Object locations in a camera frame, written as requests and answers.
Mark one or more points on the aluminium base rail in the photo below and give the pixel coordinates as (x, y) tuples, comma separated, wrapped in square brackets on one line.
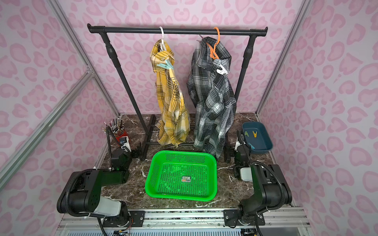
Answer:
[(287, 221)]

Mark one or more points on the green plastic basket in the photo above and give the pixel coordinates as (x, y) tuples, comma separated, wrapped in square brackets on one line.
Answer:
[(182, 175)]

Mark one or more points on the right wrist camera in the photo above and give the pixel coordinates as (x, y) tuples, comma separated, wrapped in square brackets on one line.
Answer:
[(237, 144)]

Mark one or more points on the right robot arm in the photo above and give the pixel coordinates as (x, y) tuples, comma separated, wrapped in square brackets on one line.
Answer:
[(271, 190)]

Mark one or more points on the black clothes rack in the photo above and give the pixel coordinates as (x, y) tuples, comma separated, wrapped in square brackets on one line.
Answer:
[(103, 31)]

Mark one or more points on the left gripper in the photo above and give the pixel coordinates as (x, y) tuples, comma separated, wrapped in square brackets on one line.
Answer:
[(135, 152)]

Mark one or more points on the white clothespin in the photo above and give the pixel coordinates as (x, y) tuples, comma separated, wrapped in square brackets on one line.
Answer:
[(222, 71)]

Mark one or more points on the dark teal plastic bin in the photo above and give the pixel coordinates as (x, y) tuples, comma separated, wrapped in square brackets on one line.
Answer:
[(260, 145)]

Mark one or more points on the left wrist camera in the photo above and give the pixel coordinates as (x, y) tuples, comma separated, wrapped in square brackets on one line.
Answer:
[(124, 144)]

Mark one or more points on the grey plaid shirt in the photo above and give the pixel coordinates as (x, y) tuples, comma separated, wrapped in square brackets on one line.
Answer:
[(212, 96)]

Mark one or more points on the yellow plaid shirt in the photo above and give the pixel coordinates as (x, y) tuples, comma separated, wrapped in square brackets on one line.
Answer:
[(174, 123)]

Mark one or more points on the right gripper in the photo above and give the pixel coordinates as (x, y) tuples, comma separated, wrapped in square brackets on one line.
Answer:
[(233, 152)]

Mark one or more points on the orange plastic hanger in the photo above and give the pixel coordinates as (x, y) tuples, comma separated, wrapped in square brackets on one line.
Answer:
[(212, 49)]

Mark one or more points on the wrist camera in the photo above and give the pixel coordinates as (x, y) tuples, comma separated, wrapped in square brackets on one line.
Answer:
[(237, 144), (124, 144)]

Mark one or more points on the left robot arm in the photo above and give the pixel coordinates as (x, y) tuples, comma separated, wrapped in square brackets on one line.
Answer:
[(81, 196)]

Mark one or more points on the white plastic hanger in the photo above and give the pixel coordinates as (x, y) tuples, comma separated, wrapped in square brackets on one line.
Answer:
[(162, 42)]

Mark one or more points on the red pen cup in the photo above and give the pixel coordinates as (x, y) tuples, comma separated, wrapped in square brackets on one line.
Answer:
[(115, 130)]

